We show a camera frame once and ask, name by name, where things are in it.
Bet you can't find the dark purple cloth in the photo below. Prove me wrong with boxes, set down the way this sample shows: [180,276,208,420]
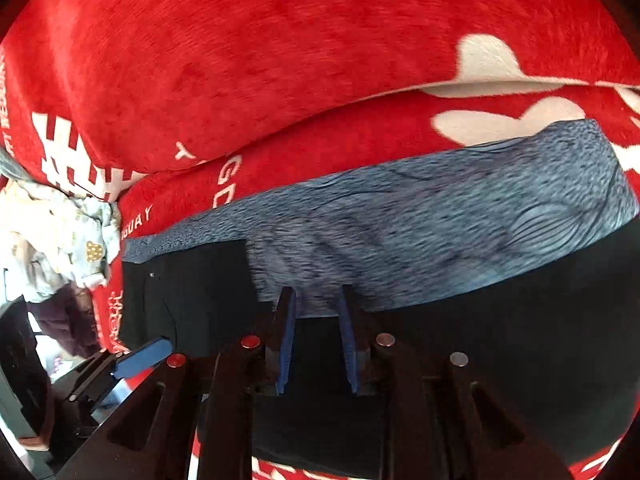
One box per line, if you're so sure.
[27,285,103,358]

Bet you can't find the red printed blanket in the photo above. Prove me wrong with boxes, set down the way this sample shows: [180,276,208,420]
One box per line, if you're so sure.
[92,82,640,480]

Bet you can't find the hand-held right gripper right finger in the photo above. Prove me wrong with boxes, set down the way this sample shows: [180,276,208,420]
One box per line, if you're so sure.
[337,284,573,480]

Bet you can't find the black pants with blue trim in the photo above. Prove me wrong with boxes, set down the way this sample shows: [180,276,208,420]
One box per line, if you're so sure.
[120,119,640,472]

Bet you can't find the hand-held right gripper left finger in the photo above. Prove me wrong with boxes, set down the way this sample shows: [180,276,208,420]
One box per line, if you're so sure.
[52,286,298,480]

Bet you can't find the red printed folded quilt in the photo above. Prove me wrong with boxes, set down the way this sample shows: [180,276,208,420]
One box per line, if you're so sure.
[0,0,640,201]

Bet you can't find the white floral cloth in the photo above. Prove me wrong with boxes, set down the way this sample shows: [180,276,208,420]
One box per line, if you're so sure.
[0,149,122,303]

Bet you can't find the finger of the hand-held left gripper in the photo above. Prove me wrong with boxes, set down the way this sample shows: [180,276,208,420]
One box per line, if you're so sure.
[67,337,174,402]

